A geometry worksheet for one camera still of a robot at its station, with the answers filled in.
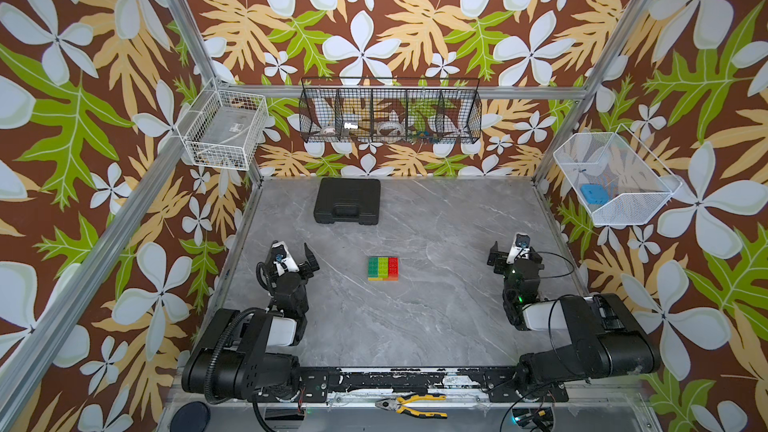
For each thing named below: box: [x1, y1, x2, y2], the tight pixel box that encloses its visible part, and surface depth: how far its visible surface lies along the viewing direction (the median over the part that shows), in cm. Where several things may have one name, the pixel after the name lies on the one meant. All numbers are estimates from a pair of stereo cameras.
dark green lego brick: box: [368, 256, 379, 278], surface depth 95 cm
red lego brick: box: [388, 257, 399, 281], surface depth 95 cm
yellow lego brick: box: [378, 257, 389, 279], surface depth 95 cm
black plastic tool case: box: [314, 178, 381, 225], surface depth 108 cm
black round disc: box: [169, 401, 211, 432], surface depth 70 cm
